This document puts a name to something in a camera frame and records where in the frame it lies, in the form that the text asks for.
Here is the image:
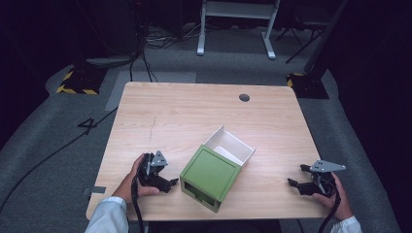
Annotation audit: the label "green drawer cabinet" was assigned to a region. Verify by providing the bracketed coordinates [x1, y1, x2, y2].
[179, 144, 243, 214]

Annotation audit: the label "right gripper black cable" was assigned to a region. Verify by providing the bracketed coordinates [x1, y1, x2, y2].
[318, 188, 342, 233]

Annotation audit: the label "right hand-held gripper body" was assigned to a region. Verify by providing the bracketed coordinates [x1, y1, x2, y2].
[306, 158, 347, 199]

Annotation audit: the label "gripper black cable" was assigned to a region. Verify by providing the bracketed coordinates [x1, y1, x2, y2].
[318, 188, 342, 233]
[130, 176, 146, 233]

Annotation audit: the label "long black floor cable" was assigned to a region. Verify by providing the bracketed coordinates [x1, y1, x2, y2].
[0, 107, 119, 213]

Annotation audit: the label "person's right hand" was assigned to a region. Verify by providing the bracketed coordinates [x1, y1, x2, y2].
[312, 172, 355, 222]

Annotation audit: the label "bundle of floor cables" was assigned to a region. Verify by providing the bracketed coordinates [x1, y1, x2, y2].
[142, 22, 203, 50]

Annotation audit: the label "white drawer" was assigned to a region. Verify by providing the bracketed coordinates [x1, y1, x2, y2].
[203, 124, 257, 168]

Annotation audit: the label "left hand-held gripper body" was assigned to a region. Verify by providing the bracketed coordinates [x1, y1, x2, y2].
[137, 150, 170, 189]

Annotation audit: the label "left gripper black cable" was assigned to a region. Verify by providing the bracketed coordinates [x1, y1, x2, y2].
[130, 176, 146, 233]

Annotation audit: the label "person's left hand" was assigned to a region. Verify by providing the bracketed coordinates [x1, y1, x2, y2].
[111, 153, 160, 205]

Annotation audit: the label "slanted grey metal pole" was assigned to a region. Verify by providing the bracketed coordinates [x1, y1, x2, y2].
[302, 0, 350, 75]

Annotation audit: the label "white metal table frame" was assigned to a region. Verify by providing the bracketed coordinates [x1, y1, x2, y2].
[196, 0, 282, 61]

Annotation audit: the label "black yellow striped stand base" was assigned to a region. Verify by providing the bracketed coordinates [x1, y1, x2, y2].
[55, 65, 109, 96]
[286, 72, 330, 100]

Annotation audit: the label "black folding stand legs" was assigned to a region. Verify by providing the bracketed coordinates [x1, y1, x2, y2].
[275, 19, 328, 65]

